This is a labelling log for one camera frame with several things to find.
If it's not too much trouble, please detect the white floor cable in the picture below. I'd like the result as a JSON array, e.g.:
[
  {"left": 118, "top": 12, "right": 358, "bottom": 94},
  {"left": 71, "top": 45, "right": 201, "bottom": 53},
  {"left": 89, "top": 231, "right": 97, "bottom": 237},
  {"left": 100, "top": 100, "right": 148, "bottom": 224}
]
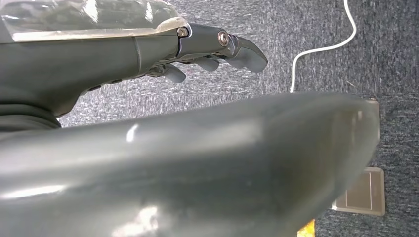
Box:
[{"left": 289, "top": 0, "right": 358, "bottom": 94}]

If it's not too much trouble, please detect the metal floor plate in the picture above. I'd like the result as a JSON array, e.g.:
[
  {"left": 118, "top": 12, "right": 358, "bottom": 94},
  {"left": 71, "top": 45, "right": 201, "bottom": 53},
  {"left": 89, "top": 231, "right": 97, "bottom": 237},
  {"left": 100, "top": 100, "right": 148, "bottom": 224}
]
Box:
[{"left": 331, "top": 166, "right": 386, "bottom": 217}]

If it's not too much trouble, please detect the ribbed grey left arm sleeve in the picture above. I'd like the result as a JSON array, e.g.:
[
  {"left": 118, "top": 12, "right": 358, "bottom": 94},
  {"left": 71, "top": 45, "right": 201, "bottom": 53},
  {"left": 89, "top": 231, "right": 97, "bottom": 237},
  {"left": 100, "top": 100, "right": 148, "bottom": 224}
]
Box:
[{"left": 0, "top": 95, "right": 62, "bottom": 133}]

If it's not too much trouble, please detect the yellow floor tape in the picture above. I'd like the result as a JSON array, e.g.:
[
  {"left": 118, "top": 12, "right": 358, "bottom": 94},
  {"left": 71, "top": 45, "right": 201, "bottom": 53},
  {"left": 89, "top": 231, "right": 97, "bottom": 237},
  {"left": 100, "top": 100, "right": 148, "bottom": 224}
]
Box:
[{"left": 295, "top": 219, "right": 316, "bottom": 237}]

